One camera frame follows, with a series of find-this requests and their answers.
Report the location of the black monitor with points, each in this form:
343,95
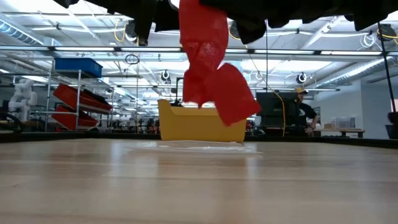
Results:
275,107

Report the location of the wooden work table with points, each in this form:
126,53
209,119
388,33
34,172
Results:
342,130

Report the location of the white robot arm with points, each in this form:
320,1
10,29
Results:
23,96

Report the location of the metal shelf rack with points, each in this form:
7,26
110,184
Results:
78,81

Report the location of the clear plastic zip bag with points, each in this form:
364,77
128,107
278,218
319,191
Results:
192,147

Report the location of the red bandage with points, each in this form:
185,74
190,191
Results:
202,31

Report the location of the black aluminium table frame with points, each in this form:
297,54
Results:
62,136

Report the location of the small cardboard box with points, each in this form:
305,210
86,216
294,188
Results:
328,126

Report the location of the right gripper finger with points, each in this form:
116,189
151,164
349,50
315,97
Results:
248,18

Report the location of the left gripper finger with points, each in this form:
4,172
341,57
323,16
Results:
166,14

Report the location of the yellow plastic bin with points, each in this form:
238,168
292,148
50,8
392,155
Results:
186,127

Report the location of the blue storage bin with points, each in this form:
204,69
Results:
77,67

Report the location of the black camera gantry frame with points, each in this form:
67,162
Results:
176,93

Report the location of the red plastic storage bin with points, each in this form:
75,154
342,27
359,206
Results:
66,119
66,93

